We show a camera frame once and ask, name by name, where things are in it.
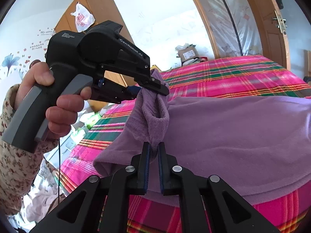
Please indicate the cartoon wall sticker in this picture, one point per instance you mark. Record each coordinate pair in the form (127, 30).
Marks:
(11, 62)

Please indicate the printed plastic door curtain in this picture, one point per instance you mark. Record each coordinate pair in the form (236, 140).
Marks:
(230, 17)

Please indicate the person's left forearm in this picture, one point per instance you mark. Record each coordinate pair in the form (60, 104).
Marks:
(14, 170)

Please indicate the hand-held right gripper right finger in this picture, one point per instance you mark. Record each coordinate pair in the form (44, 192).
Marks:
(160, 172)

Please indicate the wooden door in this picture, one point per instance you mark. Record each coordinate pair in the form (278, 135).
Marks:
(273, 43)

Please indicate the wooden door frame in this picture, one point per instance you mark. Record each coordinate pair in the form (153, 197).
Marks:
(202, 17)

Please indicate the pink green plaid blanket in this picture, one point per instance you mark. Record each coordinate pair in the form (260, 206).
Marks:
(230, 77)

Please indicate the person's left hand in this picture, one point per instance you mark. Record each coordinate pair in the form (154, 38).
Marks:
(41, 75)

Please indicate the wooden wardrobe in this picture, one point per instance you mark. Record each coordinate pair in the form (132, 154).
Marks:
(97, 7)

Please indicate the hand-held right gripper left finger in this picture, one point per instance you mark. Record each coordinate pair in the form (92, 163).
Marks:
(145, 172)

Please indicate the green tissue pack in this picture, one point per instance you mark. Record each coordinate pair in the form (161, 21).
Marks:
(93, 121)

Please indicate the white plastic bag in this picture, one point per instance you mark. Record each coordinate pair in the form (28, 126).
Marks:
(82, 19)

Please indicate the cardboard box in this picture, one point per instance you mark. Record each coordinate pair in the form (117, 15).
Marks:
(188, 53)

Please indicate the wooden board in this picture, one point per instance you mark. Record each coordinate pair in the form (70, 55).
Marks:
(308, 63)

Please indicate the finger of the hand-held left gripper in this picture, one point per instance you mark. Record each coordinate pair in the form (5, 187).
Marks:
(155, 85)
(133, 90)

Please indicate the purple fleece pants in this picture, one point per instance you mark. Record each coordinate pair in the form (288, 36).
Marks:
(218, 138)

